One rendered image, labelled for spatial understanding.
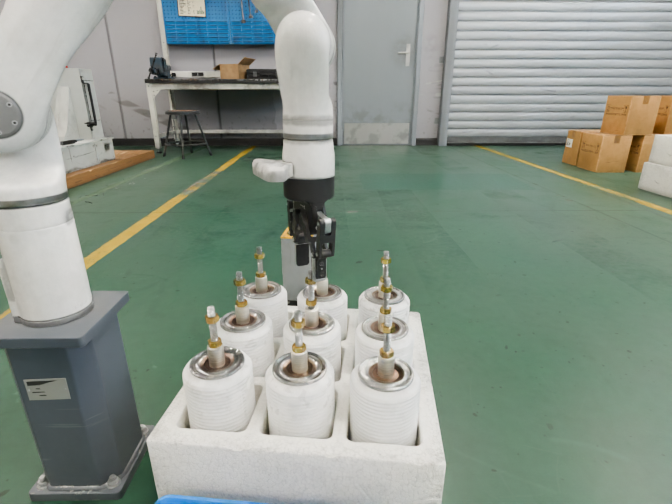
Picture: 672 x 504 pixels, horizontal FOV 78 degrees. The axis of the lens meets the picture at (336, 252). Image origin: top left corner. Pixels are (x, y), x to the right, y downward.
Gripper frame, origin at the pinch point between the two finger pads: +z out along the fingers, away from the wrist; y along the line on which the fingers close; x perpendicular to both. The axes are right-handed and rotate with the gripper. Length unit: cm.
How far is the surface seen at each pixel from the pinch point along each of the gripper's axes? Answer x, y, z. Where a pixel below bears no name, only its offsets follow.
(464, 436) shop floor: -26.3, -11.4, 35.3
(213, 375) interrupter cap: 17.2, -7.4, 10.4
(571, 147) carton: -345, 205, 17
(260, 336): 8.4, 1.1, 11.4
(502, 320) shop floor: -66, 17, 35
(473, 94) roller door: -366, 363, -30
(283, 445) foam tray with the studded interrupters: 10.6, -15.8, 17.7
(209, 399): 18.2, -8.7, 13.0
